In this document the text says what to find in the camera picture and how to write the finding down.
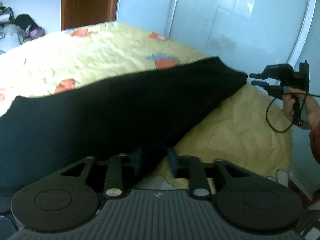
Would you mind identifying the black pants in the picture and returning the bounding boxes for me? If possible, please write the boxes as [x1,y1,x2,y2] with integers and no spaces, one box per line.
[1,57,247,192]

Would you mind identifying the person's right hand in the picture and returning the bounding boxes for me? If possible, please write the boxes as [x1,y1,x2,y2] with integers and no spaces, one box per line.
[282,87,319,131]

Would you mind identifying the yellow carrot print bedspread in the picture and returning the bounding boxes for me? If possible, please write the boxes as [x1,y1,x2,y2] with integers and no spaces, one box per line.
[1,22,292,185]

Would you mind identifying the white sliding wardrobe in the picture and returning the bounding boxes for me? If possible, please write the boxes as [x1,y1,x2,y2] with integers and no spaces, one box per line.
[164,0,320,196]

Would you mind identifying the grey white bundle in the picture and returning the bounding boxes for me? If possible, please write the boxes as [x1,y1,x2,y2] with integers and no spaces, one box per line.
[0,24,25,54]

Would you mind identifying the brown wooden door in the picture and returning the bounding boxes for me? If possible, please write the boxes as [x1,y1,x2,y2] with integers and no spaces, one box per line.
[61,0,118,30]

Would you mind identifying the black backpack by door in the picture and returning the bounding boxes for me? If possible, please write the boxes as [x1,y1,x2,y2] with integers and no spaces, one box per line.
[14,14,39,33]

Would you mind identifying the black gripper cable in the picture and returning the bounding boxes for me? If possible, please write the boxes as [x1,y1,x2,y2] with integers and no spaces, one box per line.
[265,91,320,133]

